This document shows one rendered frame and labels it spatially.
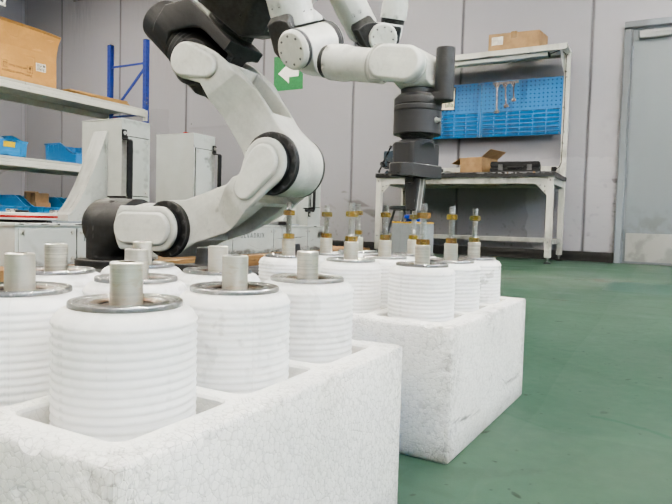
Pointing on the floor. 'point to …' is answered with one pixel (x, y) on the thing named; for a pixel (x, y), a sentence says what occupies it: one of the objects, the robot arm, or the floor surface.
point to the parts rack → (29, 94)
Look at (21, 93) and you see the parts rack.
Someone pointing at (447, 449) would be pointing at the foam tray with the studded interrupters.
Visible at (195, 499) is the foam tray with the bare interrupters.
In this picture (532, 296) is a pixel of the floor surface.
